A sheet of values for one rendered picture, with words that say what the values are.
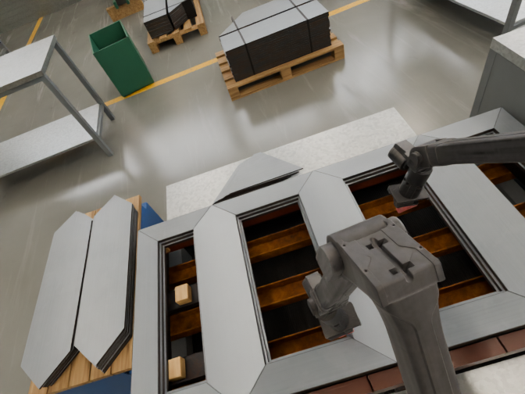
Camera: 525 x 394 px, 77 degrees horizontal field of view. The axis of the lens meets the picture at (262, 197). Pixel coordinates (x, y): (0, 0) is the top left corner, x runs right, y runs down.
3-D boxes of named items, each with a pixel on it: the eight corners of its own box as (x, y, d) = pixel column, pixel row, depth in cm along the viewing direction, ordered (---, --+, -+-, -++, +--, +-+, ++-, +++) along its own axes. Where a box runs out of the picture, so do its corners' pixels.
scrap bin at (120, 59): (113, 79, 431) (83, 37, 387) (145, 63, 435) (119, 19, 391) (119, 100, 391) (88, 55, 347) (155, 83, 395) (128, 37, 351)
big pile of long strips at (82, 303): (66, 220, 165) (58, 213, 161) (140, 195, 163) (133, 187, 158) (26, 399, 114) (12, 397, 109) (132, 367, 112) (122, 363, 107)
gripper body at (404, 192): (386, 189, 99) (393, 173, 94) (417, 184, 101) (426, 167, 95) (395, 206, 95) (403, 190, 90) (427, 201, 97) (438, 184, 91)
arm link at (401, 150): (419, 159, 81) (448, 148, 83) (391, 130, 88) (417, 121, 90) (405, 189, 90) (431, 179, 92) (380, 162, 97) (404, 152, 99)
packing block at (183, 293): (179, 291, 126) (174, 287, 123) (191, 287, 126) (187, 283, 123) (180, 306, 122) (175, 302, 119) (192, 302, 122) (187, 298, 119)
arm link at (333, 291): (337, 278, 39) (417, 244, 41) (316, 235, 42) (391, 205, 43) (311, 321, 78) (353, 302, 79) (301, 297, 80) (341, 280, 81)
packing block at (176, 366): (171, 363, 110) (166, 360, 107) (185, 358, 110) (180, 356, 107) (172, 382, 107) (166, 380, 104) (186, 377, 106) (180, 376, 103)
